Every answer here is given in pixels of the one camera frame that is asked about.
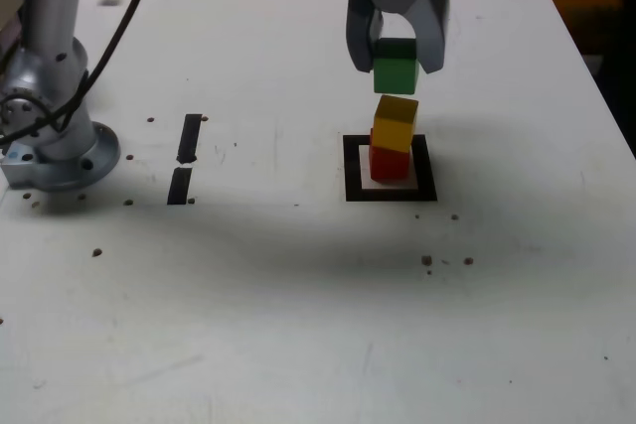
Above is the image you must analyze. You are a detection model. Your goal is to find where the green cube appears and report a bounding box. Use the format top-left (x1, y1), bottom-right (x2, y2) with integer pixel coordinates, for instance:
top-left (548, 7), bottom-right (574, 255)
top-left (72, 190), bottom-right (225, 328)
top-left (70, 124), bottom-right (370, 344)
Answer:
top-left (372, 38), bottom-right (422, 96)

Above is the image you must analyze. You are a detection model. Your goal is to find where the yellow cube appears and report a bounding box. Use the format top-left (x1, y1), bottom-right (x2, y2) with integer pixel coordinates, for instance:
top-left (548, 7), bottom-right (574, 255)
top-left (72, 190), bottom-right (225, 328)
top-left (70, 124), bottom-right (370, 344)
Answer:
top-left (372, 94), bottom-right (420, 153)

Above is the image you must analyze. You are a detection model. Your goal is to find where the red cube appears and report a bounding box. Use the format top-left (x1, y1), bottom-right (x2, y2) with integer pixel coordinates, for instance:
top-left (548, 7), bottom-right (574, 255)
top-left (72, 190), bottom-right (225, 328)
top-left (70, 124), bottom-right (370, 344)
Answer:
top-left (368, 128), bottom-right (411, 183)

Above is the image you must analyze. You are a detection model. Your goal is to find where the black tape square outline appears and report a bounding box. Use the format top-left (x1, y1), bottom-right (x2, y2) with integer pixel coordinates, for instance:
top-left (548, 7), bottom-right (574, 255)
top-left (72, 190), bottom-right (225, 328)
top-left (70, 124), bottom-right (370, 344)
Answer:
top-left (342, 133), bottom-right (438, 204)

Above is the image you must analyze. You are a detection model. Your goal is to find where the black tape strip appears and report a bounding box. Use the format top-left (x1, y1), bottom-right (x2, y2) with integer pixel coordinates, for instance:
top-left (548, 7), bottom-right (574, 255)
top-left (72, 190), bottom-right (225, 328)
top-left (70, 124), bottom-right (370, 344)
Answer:
top-left (166, 113), bottom-right (204, 207)

